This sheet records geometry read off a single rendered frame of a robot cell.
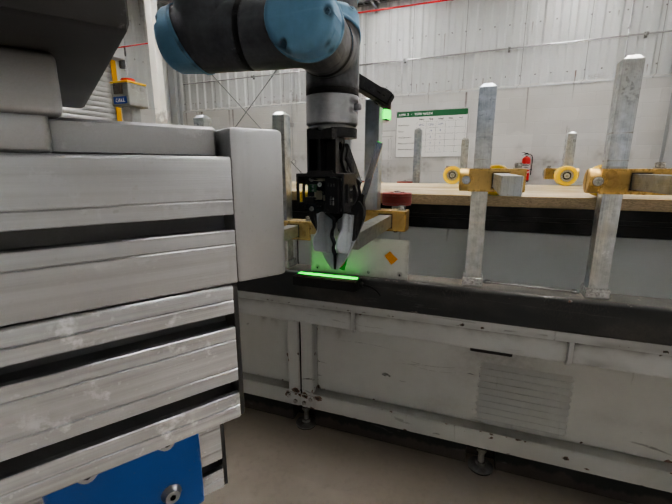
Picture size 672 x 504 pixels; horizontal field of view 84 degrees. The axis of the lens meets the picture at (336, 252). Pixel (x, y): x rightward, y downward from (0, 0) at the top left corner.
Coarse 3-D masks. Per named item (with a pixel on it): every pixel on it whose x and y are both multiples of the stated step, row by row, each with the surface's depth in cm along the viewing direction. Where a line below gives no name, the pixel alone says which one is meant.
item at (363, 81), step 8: (360, 80) 78; (368, 80) 78; (360, 88) 78; (368, 88) 78; (376, 88) 78; (384, 88) 79; (368, 96) 81; (376, 96) 78; (384, 96) 78; (392, 96) 78; (384, 104) 79
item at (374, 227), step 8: (376, 216) 88; (384, 216) 88; (368, 224) 76; (376, 224) 77; (384, 224) 84; (360, 232) 66; (368, 232) 72; (376, 232) 78; (360, 240) 67; (368, 240) 72; (352, 248) 66
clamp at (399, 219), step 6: (366, 210) 92; (372, 210) 92; (378, 210) 92; (384, 210) 91; (390, 210) 91; (396, 210) 91; (408, 210) 93; (366, 216) 93; (372, 216) 92; (396, 216) 90; (402, 216) 90; (408, 216) 93; (396, 222) 90; (402, 222) 90; (408, 222) 94; (390, 228) 91; (396, 228) 91; (402, 228) 90; (408, 228) 94
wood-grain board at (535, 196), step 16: (416, 192) 111; (432, 192) 111; (448, 192) 111; (464, 192) 111; (528, 192) 111; (544, 192) 111; (560, 192) 111; (576, 192) 111; (560, 208) 94; (576, 208) 92; (592, 208) 91; (624, 208) 89; (640, 208) 88; (656, 208) 87
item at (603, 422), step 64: (448, 256) 110; (512, 256) 104; (576, 256) 99; (640, 256) 94; (256, 320) 143; (256, 384) 145; (320, 384) 139; (384, 384) 130; (448, 384) 122; (512, 384) 114; (576, 384) 108; (640, 384) 103; (448, 448) 126; (512, 448) 115; (576, 448) 110; (640, 448) 106
